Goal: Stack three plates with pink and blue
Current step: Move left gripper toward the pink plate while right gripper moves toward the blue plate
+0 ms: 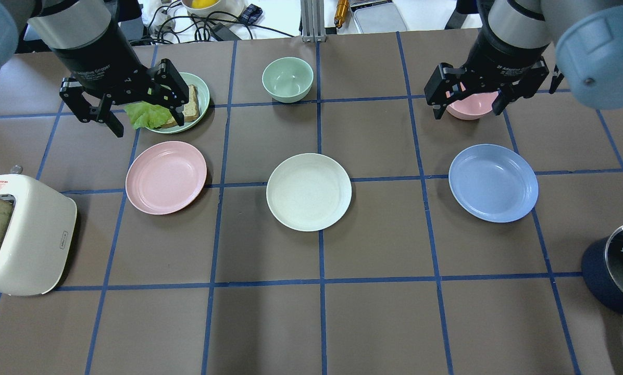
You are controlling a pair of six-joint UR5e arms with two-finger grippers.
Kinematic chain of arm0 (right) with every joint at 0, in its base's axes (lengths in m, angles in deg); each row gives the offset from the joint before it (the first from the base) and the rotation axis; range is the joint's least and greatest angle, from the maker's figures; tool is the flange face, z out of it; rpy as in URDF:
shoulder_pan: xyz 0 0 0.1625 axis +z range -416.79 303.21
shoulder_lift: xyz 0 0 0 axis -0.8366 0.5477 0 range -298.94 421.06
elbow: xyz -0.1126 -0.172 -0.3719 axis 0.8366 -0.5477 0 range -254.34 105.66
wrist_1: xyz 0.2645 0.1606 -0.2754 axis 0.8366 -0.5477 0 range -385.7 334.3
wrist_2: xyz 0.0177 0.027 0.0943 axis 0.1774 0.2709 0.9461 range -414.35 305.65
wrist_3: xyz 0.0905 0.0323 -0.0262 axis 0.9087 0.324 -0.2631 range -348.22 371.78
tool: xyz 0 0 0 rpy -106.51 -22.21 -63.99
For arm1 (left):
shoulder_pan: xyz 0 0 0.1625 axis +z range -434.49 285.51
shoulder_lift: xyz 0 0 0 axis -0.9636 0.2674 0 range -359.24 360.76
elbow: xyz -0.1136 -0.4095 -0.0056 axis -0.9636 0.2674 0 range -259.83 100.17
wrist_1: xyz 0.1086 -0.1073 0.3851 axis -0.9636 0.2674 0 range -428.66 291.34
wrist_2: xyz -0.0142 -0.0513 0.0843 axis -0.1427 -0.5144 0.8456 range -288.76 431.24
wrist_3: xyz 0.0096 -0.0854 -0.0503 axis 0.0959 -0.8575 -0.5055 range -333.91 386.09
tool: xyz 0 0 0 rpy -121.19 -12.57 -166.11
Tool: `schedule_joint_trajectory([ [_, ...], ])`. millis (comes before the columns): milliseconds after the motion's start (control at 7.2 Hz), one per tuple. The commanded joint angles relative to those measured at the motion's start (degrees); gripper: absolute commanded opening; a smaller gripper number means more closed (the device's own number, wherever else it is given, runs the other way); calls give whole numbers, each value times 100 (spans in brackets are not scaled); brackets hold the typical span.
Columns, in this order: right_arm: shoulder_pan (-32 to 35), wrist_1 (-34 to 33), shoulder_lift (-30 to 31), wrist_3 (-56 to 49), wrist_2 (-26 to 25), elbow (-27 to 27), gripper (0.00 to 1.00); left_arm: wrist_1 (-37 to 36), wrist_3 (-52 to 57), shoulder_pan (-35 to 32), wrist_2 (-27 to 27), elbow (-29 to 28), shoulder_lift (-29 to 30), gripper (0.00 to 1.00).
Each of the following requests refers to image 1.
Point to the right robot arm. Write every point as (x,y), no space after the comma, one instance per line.
(587,37)

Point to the grey metal tray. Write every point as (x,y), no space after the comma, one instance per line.
(377,17)

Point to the blue plate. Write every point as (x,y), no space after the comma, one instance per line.
(493,183)

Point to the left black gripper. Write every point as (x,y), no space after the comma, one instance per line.
(99,63)

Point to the bread slice on plate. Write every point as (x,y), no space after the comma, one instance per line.
(190,112)

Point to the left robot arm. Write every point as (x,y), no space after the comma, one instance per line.
(60,25)

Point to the pink bowl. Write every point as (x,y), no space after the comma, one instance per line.
(473,107)

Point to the dark blue pot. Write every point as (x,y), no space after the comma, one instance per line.
(602,270)

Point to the white toaster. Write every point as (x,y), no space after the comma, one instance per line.
(36,242)

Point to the cream white plate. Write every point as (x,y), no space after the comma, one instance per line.
(309,192)

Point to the green lettuce leaf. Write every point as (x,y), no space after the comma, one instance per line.
(145,115)

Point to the pink plate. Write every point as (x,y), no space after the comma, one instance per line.
(166,178)

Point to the white bowl with yellow fruit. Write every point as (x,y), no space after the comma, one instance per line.
(215,9)

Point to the green bowl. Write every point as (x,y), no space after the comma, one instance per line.
(288,79)

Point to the green plate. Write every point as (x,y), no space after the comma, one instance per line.
(203,96)

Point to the orange handled tool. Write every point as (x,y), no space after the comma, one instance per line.
(341,11)

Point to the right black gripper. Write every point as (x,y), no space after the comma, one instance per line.
(503,56)

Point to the aluminium frame post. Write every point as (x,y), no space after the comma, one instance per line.
(313,21)

